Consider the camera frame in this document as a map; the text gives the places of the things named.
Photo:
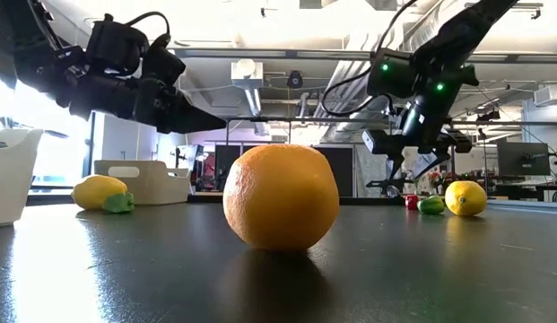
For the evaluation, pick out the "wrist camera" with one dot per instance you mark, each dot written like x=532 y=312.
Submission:
x=163 y=60
x=390 y=74

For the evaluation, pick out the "yellow lemon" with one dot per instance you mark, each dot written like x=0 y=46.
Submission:
x=96 y=190
x=465 y=198

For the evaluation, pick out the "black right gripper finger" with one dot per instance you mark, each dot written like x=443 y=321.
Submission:
x=394 y=163
x=435 y=159

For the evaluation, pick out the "white air conditioner unit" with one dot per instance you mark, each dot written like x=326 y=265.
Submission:
x=549 y=94

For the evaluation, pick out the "large white plastic basket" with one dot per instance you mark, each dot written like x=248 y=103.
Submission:
x=11 y=179

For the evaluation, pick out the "small red bell pepper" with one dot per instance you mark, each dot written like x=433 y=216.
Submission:
x=411 y=203

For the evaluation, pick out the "ceiling light bar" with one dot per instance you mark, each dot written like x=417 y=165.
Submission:
x=529 y=5

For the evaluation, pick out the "small green bell pepper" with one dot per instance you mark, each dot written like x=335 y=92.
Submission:
x=119 y=204
x=431 y=205

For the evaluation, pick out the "black metal rack frame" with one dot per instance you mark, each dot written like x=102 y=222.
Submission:
x=305 y=119

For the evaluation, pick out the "small white plastic basket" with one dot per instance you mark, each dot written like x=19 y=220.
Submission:
x=148 y=184

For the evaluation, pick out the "flowers in vase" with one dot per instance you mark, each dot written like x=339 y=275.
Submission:
x=437 y=185

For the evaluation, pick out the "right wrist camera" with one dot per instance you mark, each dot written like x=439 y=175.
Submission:
x=390 y=74

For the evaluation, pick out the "black ceiling spotlight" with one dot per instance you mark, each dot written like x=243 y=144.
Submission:
x=488 y=116

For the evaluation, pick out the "grey overhead beam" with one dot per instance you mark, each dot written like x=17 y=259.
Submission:
x=260 y=54

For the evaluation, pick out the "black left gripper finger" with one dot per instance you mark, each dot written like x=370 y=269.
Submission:
x=195 y=119

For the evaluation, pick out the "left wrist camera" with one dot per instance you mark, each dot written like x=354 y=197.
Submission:
x=163 y=60

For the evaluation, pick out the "black partition panel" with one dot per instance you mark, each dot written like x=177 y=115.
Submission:
x=343 y=170

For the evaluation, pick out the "dark background monitor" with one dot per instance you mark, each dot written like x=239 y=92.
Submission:
x=511 y=152

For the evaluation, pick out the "orange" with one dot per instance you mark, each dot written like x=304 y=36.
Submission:
x=280 y=197

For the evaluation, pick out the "white patterned curtain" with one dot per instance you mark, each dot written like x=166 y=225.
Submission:
x=372 y=169

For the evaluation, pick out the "white ceiling box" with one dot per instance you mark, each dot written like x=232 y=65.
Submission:
x=246 y=74

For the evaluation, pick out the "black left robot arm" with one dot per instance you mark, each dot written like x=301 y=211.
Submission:
x=27 y=45

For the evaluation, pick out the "black clamp stand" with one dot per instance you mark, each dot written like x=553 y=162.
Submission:
x=379 y=184

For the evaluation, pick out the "black ceiling camera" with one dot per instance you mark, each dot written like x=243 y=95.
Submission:
x=294 y=80

